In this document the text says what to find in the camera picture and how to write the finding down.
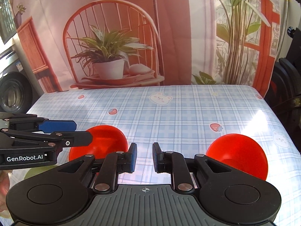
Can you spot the grey washing machine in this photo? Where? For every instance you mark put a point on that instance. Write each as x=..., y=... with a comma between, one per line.
x=19, y=87

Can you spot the blue plaid tablecloth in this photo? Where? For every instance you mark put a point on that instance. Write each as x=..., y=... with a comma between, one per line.
x=185, y=119

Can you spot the green plate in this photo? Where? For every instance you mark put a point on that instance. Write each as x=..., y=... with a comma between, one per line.
x=38, y=170

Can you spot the printed room backdrop cloth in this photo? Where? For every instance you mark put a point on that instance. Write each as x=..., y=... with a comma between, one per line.
x=105, y=43

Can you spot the dark framed window left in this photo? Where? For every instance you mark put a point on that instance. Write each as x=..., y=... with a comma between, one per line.
x=8, y=29

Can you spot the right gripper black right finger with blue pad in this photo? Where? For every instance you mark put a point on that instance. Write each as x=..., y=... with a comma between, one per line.
x=173, y=163

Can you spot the red bowl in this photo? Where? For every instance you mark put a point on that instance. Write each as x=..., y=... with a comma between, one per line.
x=240, y=152
x=99, y=141

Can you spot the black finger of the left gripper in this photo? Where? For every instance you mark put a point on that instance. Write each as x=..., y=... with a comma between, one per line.
x=12, y=139

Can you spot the black exercise bike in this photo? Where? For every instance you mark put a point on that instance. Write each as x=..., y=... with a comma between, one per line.
x=283, y=94

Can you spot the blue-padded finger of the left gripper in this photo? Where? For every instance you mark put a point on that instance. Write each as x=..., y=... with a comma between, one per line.
x=33, y=123

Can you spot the person's hand lower left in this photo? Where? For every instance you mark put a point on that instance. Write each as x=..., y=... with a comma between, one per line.
x=4, y=188

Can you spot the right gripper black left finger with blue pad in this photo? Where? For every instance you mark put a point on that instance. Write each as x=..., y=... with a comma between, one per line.
x=113, y=165

